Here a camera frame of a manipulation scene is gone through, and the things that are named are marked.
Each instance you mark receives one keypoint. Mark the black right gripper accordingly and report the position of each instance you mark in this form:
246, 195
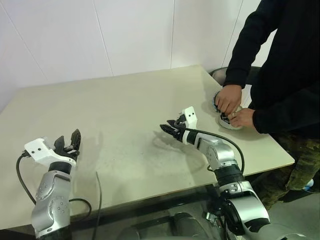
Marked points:
179, 135

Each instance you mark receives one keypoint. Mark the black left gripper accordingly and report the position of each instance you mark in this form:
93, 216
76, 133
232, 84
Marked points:
72, 154

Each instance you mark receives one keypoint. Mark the motor housing with copper windings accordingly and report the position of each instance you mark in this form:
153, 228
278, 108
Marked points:
225, 125

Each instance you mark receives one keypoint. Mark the person's right forearm black sleeve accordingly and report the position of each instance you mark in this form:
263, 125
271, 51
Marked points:
237, 70

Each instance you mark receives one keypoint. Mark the person's left forearm black sleeve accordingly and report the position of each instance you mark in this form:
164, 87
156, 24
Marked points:
275, 120

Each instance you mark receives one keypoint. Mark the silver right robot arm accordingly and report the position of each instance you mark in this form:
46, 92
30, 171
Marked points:
222, 152

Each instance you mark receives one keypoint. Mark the person's right hand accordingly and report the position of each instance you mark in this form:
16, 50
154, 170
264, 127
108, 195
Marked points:
228, 97

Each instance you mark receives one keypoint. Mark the person's left hand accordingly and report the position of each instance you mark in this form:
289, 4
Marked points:
243, 117

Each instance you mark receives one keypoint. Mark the black folding chair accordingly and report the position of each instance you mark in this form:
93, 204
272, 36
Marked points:
217, 75

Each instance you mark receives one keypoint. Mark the dark grey rounded shape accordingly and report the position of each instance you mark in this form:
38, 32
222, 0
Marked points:
185, 225

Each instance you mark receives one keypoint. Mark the metal caster wheel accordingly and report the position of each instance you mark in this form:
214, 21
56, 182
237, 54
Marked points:
211, 217

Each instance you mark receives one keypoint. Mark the person's camouflage trousers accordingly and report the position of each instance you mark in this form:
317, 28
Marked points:
305, 160

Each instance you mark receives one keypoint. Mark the person's black sweater torso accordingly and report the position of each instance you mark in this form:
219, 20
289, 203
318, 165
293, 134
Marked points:
295, 50

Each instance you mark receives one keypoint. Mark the plastic bottle with blue label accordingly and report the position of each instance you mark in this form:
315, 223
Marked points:
310, 184

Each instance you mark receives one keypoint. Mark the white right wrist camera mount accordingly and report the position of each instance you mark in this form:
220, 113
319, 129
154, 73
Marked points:
190, 116

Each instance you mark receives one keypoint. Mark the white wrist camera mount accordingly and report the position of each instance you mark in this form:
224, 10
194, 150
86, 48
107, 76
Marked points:
190, 116
37, 150

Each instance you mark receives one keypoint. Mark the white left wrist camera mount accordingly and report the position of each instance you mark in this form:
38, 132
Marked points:
37, 150

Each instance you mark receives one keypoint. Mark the black table frame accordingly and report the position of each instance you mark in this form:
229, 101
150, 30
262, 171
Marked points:
155, 206

